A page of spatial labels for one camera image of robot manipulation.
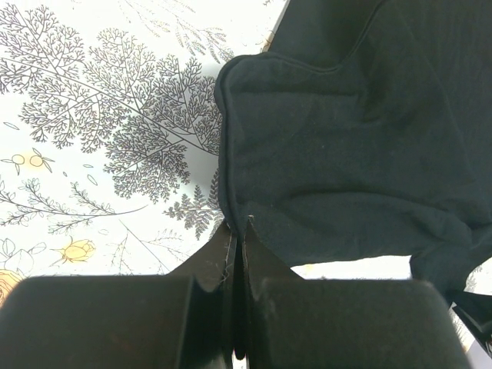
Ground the black t shirt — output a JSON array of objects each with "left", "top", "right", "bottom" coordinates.
[{"left": 214, "top": 1, "right": 491, "bottom": 302}]

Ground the floral table cloth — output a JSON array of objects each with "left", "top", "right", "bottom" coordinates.
[{"left": 1, "top": 3, "right": 491, "bottom": 362}]

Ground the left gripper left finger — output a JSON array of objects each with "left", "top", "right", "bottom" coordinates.
[{"left": 1, "top": 224, "right": 234, "bottom": 368}]

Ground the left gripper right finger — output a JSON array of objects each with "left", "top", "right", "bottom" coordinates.
[{"left": 242, "top": 226, "right": 469, "bottom": 368}]

